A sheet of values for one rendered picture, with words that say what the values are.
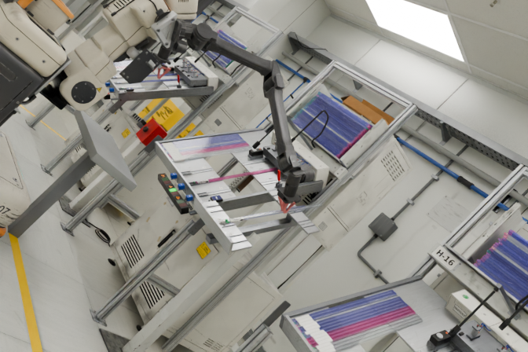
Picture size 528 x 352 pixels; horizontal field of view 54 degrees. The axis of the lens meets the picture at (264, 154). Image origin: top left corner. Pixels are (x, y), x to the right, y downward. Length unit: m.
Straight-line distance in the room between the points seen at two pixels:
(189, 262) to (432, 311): 1.27
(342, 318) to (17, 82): 1.47
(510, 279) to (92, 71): 1.88
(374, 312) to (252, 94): 2.42
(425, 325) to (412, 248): 2.03
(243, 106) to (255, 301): 1.66
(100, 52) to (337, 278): 2.74
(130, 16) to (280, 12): 3.91
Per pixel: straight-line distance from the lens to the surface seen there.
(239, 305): 3.08
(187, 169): 2.82
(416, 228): 4.26
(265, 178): 2.80
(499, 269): 2.31
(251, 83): 4.10
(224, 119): 4.12
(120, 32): 2.33
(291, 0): 6.14
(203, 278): 2.46
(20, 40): 2.05
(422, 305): 2.29
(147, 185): 4.14
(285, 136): 2.24
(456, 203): 4.28
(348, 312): 2.10
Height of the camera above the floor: 1.01
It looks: 2 degrees up
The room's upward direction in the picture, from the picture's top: 46 degrees clockwise
